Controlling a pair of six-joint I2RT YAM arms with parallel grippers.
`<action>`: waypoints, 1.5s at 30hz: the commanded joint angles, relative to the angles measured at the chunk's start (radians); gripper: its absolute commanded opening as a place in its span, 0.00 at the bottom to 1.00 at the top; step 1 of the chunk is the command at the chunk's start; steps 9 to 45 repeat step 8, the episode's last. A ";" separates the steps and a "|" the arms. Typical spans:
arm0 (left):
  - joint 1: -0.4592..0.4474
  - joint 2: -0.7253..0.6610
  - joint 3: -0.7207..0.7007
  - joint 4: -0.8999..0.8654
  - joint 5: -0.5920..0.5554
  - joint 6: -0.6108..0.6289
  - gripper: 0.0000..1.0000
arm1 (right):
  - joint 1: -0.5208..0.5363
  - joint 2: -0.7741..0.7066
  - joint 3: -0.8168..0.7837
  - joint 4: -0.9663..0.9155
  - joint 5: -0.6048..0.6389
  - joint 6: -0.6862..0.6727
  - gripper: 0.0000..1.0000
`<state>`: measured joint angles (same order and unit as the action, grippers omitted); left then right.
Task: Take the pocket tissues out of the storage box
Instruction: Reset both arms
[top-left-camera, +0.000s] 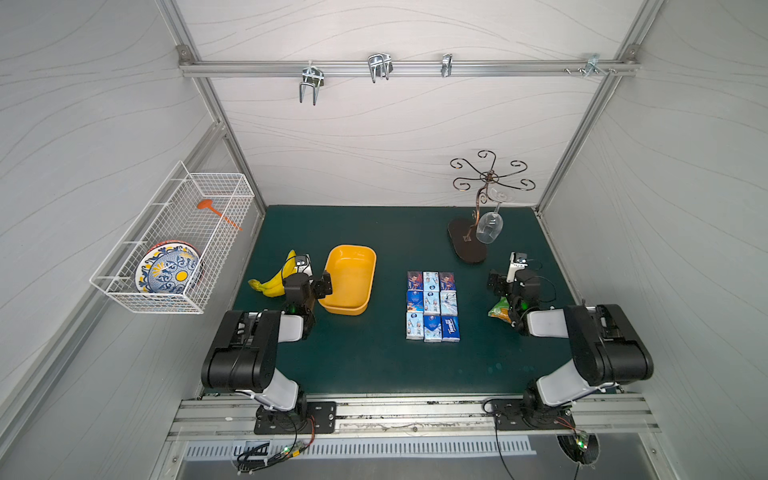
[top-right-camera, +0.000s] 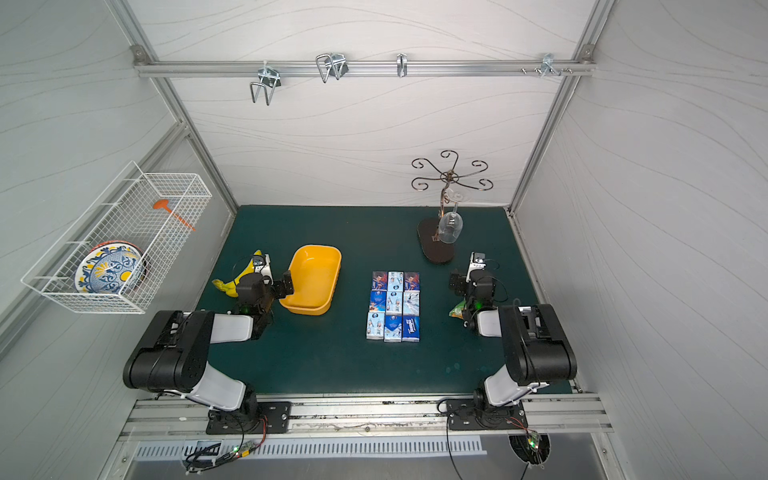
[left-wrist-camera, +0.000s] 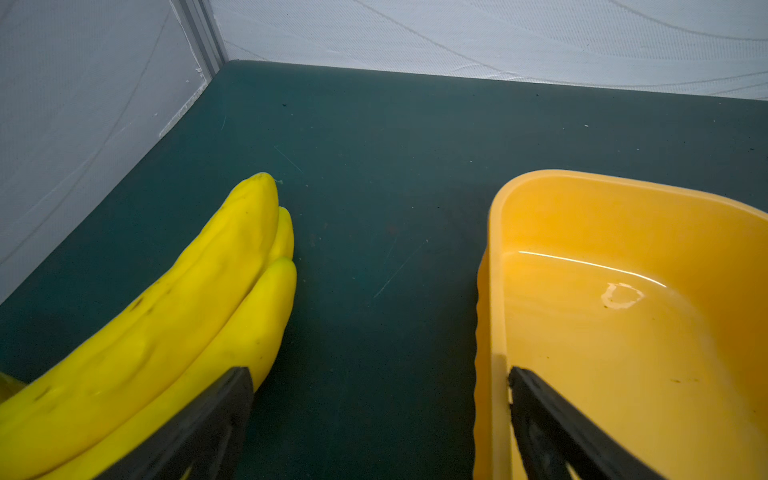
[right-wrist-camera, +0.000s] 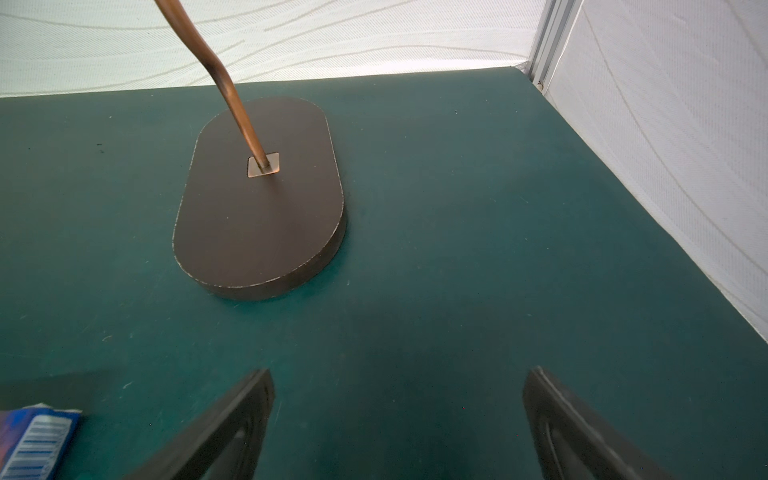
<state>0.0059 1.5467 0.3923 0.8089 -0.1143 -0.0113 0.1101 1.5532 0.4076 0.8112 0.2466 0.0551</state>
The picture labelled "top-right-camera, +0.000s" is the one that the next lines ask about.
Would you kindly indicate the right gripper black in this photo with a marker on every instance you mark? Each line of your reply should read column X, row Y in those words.
column 456, row 282

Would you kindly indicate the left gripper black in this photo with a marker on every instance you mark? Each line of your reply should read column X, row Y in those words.
column 284, row 285

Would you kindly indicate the yellow plastic storage box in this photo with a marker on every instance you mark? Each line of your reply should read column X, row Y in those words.
column 314, row 270

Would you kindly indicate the dark purple tissue pack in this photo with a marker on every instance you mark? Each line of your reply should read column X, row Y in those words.
column 411, row 281

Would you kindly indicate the blue Tempo tissue pack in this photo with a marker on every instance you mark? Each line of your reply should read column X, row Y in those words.
column 411, row 331

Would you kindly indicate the blue white tissue pack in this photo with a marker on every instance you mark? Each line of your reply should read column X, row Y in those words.
column 393, row 329

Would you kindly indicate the purple anime tissue pack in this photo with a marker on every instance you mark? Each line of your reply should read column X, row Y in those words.
column 379, row 281

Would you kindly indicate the blue orange tissue pack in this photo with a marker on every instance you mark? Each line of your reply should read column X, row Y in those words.
column 378, row 301

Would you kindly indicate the light blue anime tissue pack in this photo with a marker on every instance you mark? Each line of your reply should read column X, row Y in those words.
column 375, row 325

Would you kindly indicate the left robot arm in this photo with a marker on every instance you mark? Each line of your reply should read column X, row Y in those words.
column 172, row 356

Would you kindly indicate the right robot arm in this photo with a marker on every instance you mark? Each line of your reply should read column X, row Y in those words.
column 537, row 352

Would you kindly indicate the yellow banana bunch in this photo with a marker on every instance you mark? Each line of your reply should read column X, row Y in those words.
column 230, row 288

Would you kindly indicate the green snack bag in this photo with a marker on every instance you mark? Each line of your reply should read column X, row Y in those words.
column 459, row 311

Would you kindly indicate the black metal glass stand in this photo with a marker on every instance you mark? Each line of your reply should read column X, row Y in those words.
column 435, row 251

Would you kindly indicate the clear wine glass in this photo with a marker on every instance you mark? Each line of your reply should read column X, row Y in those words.
column 450, row 226

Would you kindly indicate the green table mat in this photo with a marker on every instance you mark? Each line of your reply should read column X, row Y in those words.
column 331, row 353

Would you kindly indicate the orange plastic spoon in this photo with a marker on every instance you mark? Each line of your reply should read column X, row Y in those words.
column 163, row 204

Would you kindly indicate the blue yellow patterned plate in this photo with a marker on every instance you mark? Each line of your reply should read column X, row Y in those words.
column 110, row 268

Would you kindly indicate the metal double hook left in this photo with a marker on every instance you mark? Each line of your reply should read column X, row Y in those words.
column 267, row 81

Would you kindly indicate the metal double hook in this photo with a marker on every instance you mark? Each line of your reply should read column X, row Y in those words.
column 267, row 81
column 331, row 65

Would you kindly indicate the metal hook right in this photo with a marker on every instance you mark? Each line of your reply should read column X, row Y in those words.
column 547, row 68

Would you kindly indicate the small metal hook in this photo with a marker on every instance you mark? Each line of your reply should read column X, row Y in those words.
column 401, row 65

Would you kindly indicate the metal double hook middle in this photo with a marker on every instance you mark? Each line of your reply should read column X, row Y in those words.
column 331, row 65

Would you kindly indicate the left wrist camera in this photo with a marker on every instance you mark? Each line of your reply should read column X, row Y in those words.
column 261, row 265

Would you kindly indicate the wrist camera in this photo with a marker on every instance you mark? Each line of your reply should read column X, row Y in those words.
column 477, row 263
column 261, row 265

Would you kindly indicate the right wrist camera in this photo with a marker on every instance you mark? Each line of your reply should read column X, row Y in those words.
column 477, row 263

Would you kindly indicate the white wire basket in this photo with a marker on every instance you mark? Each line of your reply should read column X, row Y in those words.
column 123, row 212

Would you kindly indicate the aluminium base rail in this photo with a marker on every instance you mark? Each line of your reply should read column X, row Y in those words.
column 400, row 415

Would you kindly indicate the aluminium top rail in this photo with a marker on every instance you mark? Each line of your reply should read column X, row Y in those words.
column 357, row 68

